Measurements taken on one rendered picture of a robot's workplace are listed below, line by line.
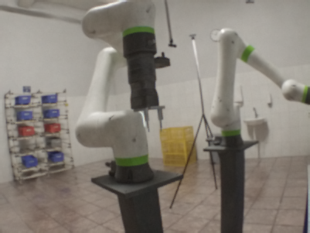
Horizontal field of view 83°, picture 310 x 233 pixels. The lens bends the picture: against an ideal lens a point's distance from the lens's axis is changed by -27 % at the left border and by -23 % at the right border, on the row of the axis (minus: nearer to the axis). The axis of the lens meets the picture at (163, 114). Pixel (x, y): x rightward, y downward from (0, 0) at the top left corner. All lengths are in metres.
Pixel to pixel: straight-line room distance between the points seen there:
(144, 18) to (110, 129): 0.39
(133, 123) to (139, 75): 0.24
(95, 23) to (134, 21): 0.12
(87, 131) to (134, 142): 0.18
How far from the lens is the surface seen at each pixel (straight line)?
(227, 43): 1.14
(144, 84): 0.56
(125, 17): 0.62
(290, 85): 1.11
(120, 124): 0.76
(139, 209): 0.82
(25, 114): 4.68
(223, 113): 1.11
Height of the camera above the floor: 1.15
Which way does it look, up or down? level
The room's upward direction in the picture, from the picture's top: 6 degrees counter-clockwise
